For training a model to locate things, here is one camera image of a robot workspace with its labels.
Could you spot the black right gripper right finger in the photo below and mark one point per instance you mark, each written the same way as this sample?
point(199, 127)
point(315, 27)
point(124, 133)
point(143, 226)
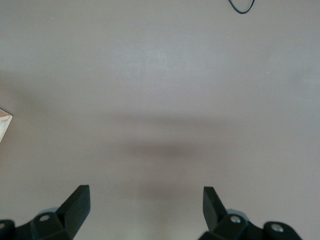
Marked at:
point(215, 215)

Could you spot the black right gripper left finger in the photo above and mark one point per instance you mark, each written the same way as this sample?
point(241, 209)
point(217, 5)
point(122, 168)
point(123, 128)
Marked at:
point(72, 215)

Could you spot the light wooden drawer cabinet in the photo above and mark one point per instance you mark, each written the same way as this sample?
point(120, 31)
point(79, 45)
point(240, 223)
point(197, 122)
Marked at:
point(5, 125)

